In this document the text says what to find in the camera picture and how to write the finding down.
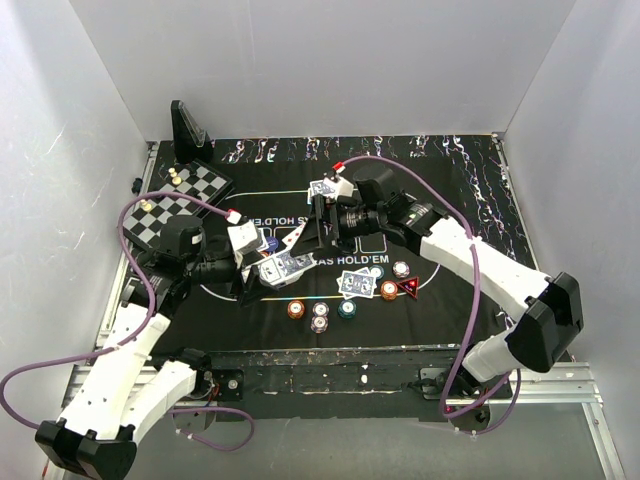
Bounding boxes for dealt cards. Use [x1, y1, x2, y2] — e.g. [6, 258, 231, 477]
[337, 270, 377, 300]
[307, 179, 336, 205]

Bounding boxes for orange poker chip stack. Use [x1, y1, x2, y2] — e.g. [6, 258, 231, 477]
[287, 299, 305, 319]

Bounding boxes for face-up community cards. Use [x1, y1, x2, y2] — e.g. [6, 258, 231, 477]
[283, 223, 306, 247]

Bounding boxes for aluminium rail frame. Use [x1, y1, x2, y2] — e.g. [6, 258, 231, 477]
[42, 362, 626, 480]

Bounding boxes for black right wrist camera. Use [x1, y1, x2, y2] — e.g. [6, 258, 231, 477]
[320, 165, 417, 220]

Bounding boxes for gold chess pieces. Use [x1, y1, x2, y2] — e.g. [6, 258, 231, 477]
[169, 168, 182, 185]

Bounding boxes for pink chip front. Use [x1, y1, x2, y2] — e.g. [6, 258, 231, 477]
[310, 316, 328, 334]

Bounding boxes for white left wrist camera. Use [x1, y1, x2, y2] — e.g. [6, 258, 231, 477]
[227, 221, 264, 255]

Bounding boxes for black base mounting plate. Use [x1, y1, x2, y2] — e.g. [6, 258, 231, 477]
[154, 344, 514, 424]

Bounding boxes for orange chips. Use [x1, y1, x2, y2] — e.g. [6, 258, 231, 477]
[380, 281, 399, 301]

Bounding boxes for red black all-in marker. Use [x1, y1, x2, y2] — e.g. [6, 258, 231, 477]
[396, 277, 420, 299]

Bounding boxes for green poker chip stack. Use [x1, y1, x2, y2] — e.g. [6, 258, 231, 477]
[338, 300, 357, 319]

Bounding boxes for black white chess board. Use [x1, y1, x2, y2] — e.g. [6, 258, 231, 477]
[117, 158, 236, 246]

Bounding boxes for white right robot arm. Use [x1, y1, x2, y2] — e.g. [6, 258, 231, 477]
[292, 194, 584, 398]

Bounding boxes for green chips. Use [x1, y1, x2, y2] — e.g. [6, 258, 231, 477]
[370, 265, 385, 279]

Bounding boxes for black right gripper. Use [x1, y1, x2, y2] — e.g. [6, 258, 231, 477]
[289, 194, 384, 262]

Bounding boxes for blue small blind button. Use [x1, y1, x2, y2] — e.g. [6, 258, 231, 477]
[266, 236, 280, 252]

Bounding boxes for black triangular card stand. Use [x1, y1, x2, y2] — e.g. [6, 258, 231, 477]
[170, 100, 214, 164]

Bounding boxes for blue playing card deck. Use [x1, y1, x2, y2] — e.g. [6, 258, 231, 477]
[258, 250, 317, 289]

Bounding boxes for pink chips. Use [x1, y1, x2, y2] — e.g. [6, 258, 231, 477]
[392, 261, 411, 279]

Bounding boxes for black poker table mat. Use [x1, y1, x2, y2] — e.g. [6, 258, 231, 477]
[156, 135, 534, 351]

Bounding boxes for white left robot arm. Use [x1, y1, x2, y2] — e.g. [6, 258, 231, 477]
[35, 279, 213, 479]

